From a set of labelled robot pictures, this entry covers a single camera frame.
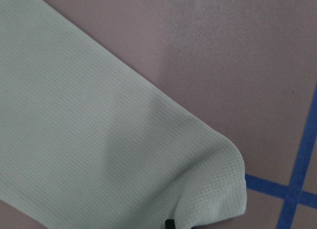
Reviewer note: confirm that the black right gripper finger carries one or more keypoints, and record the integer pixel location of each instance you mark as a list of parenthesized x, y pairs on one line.
[(170, 224)]

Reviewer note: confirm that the olive green long-sleeve shirt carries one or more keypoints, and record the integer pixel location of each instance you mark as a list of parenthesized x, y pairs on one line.
[(88, 143)]

